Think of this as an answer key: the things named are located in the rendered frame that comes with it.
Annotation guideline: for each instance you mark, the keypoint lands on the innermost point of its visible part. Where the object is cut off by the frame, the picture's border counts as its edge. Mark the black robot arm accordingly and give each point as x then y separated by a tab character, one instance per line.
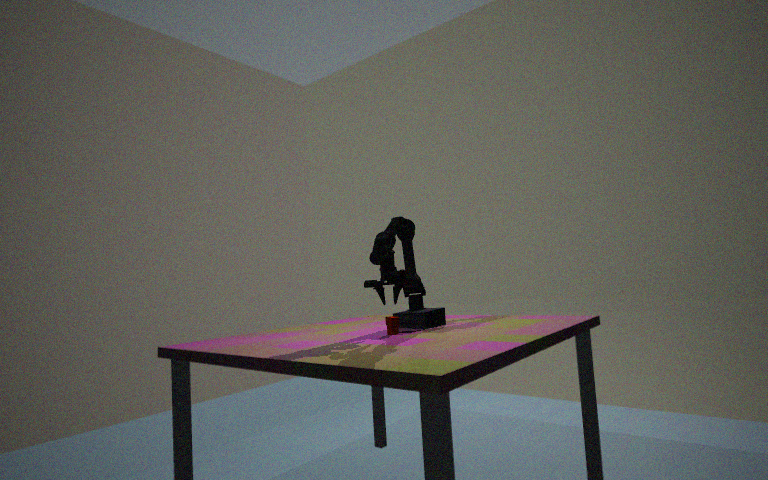
383	254

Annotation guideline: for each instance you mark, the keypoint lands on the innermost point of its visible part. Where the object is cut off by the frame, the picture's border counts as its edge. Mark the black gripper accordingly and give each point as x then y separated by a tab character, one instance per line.
378	285

